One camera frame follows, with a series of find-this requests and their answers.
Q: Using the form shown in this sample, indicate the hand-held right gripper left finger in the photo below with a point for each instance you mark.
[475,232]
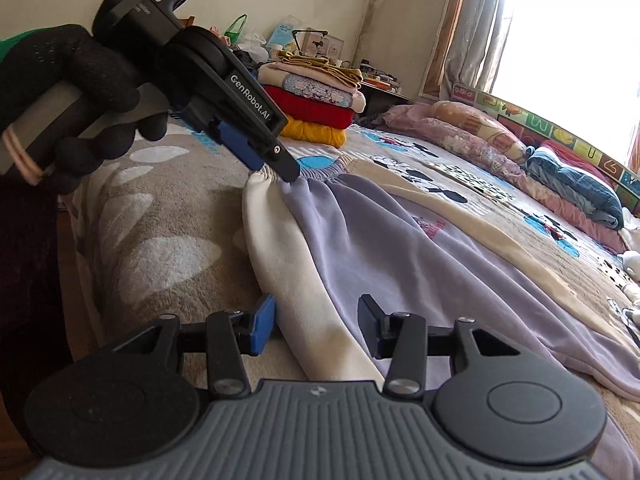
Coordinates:
[263,327]

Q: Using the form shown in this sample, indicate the white plastic bag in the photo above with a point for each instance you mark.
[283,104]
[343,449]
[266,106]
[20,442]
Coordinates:
[254,46]

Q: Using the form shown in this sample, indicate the picture frame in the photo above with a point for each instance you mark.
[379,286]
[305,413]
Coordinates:
[330,47]

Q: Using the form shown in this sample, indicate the olive folded cloth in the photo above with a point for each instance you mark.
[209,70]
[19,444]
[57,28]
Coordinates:
[320,65]

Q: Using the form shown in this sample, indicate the beige folded garment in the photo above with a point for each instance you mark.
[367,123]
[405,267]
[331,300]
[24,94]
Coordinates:
[272,75]

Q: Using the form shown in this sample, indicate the floral pillow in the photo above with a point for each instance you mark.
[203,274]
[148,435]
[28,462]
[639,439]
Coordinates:
[480,127]

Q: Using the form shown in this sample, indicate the red folded sweater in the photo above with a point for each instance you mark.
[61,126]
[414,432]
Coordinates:
[310,110]

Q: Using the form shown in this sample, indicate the green bag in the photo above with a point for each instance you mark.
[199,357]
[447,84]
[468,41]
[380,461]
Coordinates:
[236,30]

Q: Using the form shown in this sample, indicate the clutter of small desk items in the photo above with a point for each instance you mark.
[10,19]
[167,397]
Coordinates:
[380,77]

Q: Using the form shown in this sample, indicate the person's left hand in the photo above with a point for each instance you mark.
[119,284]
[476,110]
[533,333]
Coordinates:
[60,65]

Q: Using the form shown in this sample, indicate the dark desk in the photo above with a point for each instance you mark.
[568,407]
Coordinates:
[385,92]

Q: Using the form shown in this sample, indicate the colourful alphabet mat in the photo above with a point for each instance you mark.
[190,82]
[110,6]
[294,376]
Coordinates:
[550,130]

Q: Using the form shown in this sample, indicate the grey sequined folded garment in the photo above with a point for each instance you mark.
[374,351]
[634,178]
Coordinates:
[315,90]

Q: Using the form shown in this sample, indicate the light blue plush toy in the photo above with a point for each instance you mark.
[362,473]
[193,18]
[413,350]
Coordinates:
[631,265]

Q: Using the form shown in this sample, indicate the light blue packet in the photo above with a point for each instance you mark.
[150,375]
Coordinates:
[280,37]

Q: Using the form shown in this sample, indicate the maroon pillow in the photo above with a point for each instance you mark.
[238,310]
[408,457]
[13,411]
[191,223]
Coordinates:
[580,157]

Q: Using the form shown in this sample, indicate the printed cartoon blanket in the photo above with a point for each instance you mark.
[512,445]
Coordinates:
[165,200]

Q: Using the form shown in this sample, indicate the window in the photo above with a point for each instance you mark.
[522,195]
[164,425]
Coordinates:
[575,50]

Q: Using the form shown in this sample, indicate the black desk lamp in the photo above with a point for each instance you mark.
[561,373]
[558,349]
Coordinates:
[310,37]

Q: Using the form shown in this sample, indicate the yellow folded sweater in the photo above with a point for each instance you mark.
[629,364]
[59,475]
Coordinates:
[315,132]

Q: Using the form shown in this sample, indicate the blue folded blanket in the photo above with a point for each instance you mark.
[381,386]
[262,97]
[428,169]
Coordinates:
[575,190]

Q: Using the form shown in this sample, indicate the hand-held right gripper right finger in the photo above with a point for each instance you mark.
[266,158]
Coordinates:
[374,327]

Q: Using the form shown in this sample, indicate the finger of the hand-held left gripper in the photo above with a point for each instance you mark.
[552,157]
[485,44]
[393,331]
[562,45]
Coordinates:
[235,142]
[278,154]

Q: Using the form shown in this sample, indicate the beige curtain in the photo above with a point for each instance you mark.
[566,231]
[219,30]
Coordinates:
[480,25]

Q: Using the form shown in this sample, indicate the lilac pants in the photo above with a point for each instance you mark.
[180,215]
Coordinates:
[400,270]

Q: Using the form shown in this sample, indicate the person's maroon clothing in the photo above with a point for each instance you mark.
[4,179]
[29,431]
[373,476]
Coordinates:
[25,285]

